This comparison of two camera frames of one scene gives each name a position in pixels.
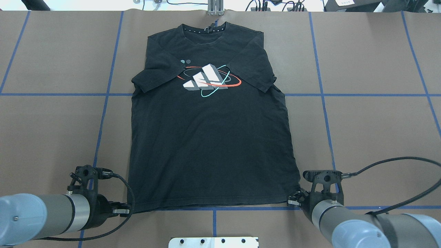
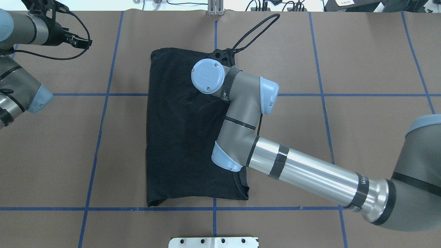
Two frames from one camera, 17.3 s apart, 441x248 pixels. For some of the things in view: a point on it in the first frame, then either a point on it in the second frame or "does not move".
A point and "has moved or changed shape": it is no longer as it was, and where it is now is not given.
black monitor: x=408 y=6 does not move
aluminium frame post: x=215 y=7 does not move
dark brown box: x=351 y=6 does not move
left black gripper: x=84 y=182 to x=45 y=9
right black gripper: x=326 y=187 to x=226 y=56
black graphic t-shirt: x=205 y=131 has moved or changed shape
